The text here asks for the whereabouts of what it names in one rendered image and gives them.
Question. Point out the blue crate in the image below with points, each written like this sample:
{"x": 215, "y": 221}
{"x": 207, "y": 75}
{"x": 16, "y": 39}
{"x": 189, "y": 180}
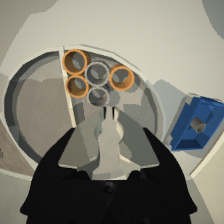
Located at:
{"x": 212, "y": 115}

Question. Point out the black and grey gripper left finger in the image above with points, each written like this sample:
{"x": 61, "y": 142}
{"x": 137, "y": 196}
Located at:
{"x": 76, "y": 150}

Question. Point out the grey metal bushing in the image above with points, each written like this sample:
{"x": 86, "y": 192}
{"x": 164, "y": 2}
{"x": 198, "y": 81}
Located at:
{"x": 93, "y": 81}
{"x": 197, "y": 125}
{"x": 98, "y": 102}

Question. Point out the bronze bushing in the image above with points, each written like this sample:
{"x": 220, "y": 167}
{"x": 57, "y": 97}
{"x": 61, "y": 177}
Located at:
{"x": 73, "y": 90}
{"x": 123, "y": 85}
{"x": 68, "y": 64}

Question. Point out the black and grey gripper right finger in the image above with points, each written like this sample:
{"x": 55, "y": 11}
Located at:
{"x": 141, "y": 150}

